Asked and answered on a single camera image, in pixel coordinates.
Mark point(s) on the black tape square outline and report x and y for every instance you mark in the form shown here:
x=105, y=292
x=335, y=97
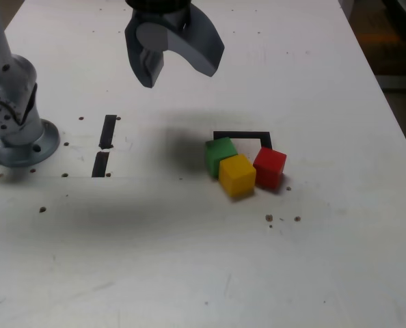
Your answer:
x=244, y=135

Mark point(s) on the black tape strip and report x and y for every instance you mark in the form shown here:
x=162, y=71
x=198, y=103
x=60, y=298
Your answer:
x=108, y=130

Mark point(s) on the yellow cube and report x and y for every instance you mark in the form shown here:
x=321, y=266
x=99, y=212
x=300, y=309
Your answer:
x=237, y=174

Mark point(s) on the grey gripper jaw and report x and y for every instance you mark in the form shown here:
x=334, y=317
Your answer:
x=145, y=68
x=199, y=48

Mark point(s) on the green cube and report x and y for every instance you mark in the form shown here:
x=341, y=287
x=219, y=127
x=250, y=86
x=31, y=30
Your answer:
x=218, y=150

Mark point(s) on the brown background furniture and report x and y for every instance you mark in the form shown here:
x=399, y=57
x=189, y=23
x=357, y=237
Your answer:
x=391, y=41

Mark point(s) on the red cube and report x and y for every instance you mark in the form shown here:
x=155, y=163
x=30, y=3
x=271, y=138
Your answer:
x=269, y=164

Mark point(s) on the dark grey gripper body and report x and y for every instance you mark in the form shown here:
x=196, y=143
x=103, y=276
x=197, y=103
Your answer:
x=162, y=18

